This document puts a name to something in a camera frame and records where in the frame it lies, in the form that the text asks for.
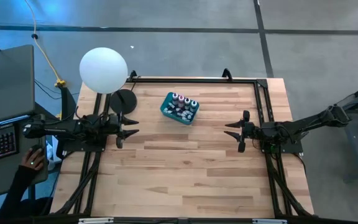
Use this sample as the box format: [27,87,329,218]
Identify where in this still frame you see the black computer mouse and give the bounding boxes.
[29,144,45,156]

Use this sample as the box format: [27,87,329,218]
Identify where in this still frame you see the black aluminium table frame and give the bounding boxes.
[50,76,315,218]

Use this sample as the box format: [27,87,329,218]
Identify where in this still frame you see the white globe lamp black base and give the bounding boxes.
[78,46,139,116]

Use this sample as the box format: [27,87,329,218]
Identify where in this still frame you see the person's hand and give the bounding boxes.
[21,147,45,172]

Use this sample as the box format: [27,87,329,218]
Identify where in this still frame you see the grey monitor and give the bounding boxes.
[0,45,36,127]

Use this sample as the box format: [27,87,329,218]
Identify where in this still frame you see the yellow cable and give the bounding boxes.
[23,0,67,88]

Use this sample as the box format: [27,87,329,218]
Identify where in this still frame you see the teal plastic bin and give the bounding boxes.
[160,91,200,126]

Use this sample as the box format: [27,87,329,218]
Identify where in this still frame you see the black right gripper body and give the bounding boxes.
[244,121,265,142]

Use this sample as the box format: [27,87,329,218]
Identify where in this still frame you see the white metal bracket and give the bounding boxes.
[252,218,288,224]
[78,217,115,224]

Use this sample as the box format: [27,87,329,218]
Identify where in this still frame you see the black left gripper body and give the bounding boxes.
[103,114,123,141]

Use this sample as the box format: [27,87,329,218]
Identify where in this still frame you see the person's forearm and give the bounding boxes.
[0,164,39,224]

